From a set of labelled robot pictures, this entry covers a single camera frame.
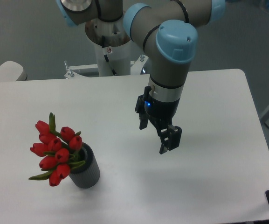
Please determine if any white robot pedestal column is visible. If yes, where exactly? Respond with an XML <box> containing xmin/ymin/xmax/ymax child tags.
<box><xmin>85</xmin><ymin>17</ymin><xmax>131</xmax><ymax>77</ymax></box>

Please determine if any white chair armrest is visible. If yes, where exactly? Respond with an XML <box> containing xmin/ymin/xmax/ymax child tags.
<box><xmin>0</xmin><ymin>61</ymin><xmax>28</xmax><ymax>83</ymax></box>

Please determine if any red tulip bouquet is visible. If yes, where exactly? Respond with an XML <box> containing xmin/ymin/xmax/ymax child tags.
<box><xmin>28</xmin><ymin>112</ymin><xmax>86</xmax><ymax>187</ymax></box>

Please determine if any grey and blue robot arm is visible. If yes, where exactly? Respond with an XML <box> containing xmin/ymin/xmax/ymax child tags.
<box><xmin>57</xmin><ymin>0</ymin><xmax>226</xmax><ymax>154</ymax></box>

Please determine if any dark grey ribbed vase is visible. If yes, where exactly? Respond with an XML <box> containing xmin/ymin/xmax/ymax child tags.
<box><xmin>69</xmin><ymin>143</ymin><xmax>100</xmax><ymax>189</ymax></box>

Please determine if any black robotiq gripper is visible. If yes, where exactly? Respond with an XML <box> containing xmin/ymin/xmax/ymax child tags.
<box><xmin>135</xmin><ymin>86</ymin><xmax>182</xmax><ymax>154</ymax></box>

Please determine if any white pedestal base frame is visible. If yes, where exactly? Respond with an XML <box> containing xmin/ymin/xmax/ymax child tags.
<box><xmin>63</xmin><ymin>54</ymin><xmax>150</xmax><ymax>79</ymax></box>

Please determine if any black cable on pedestal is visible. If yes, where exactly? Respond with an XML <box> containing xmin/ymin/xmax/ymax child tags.
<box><xmin>103</xmin><ymin>54</ymin><xmax>118</xmax><ymax>76</ymax></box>

